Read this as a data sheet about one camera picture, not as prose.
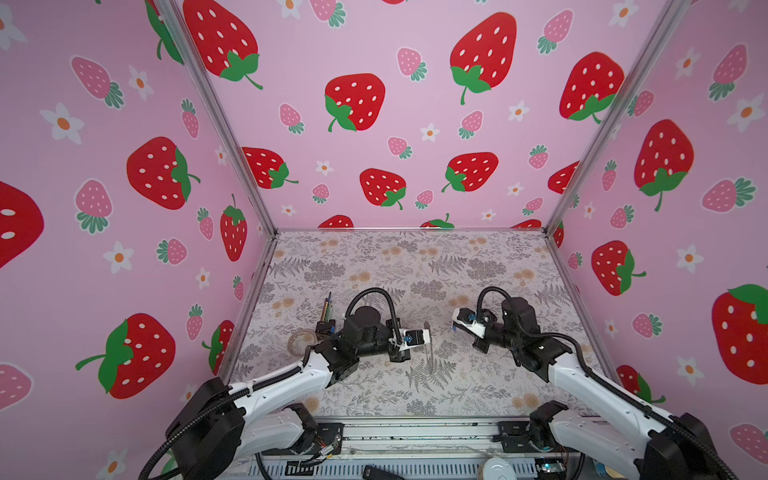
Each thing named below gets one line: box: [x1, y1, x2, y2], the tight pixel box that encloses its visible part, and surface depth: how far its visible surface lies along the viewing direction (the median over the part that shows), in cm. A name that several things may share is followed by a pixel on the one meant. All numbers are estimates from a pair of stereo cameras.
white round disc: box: [483, 457, 517, 480], surface depth 66 cm
